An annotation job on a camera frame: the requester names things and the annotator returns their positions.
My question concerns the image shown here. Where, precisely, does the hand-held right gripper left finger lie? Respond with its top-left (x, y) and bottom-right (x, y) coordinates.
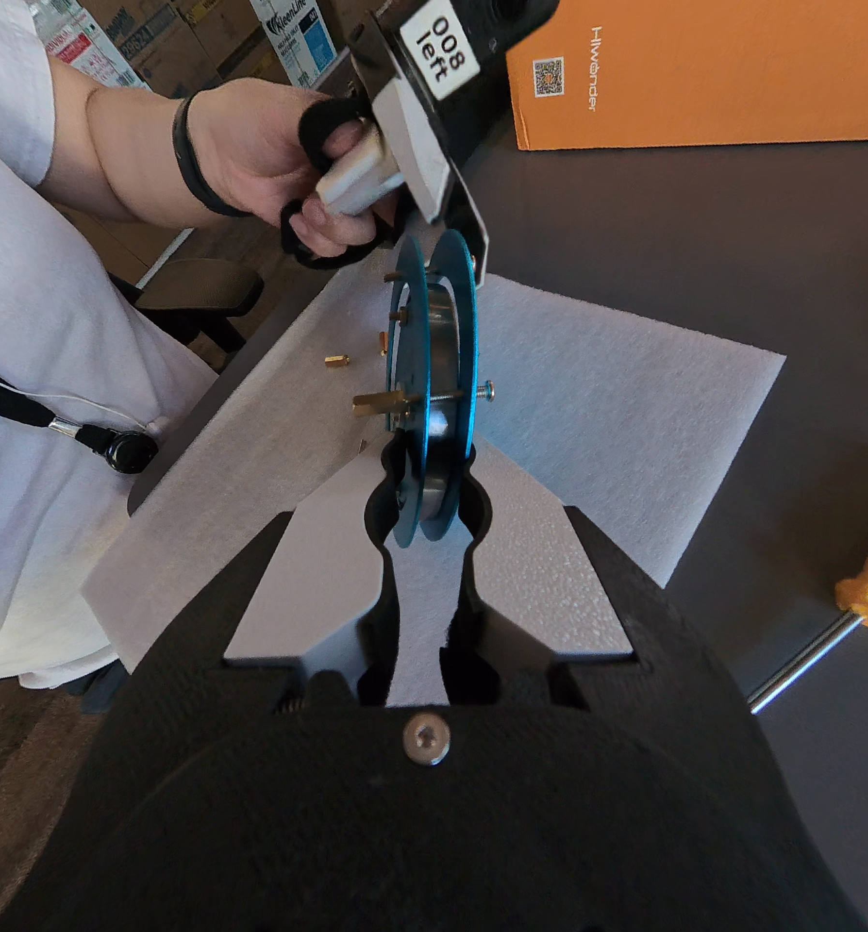
top-left (223, 437), bottom-right (409, 703)

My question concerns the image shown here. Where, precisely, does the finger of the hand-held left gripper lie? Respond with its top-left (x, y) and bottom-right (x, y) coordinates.
top-left (441, 156), bottom-right (492, 291)
top-left (370, 79), bottom-right (455, 225)

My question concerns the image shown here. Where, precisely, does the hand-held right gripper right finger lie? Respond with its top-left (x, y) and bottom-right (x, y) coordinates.
top-left (440, 433), bottom-right (637, 706)

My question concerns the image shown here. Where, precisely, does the blue metal turntable assembly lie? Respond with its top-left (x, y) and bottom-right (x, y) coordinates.
top-left (383, 229), bottom-right (480, 549)

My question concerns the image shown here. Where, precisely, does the long metal screw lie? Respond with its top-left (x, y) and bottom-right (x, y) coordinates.
top-left (405, 382), bottom-right (499, 403)

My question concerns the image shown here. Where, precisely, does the person's left hand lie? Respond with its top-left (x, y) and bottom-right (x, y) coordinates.
top-left (186, 76), bottom-right (399, 263)

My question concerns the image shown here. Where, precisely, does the white blue printed carton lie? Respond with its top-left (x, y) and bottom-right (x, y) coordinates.
top-left (248, 0), bottom-right (340, 88)

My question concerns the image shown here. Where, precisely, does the white foam sheet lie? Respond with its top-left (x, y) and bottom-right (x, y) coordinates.
top-left (81, 226), bottom-right (788, 707)

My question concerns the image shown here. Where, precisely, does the black wristband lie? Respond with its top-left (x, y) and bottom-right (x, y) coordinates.
top-left (172, 91), bottom-right (250, 219)

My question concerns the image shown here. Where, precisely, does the brown cardboard box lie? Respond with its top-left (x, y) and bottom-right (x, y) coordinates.
top-left (92, 0), bottom-right (275, 103)

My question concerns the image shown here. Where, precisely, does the black chair armrest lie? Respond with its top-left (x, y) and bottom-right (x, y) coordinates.
top-left (137, 258), bottom-right (266, 319)

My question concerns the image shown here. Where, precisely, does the orange cardboard box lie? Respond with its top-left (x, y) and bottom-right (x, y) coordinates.
top-left (505, 0), bottom-right (868, 152)

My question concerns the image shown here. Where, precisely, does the white red-label carton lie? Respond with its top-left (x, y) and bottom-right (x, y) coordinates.
top-left (41, 15), bottom-right (151, 92)

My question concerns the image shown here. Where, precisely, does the black lanyard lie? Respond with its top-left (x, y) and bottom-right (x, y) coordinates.
top-left (0, 357), bottom-right (160, 474)

